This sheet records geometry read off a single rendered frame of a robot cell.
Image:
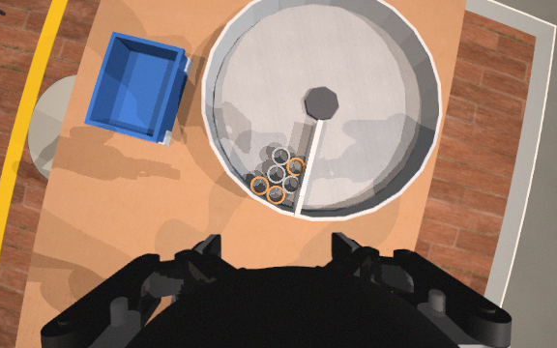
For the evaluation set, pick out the blue crate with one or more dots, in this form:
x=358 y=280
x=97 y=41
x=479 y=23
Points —
x=129 y=94

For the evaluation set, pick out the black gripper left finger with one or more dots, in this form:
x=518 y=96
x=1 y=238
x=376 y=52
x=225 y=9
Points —
x=113 y=313

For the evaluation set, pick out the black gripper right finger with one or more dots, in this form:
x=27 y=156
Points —
x=465 y=316

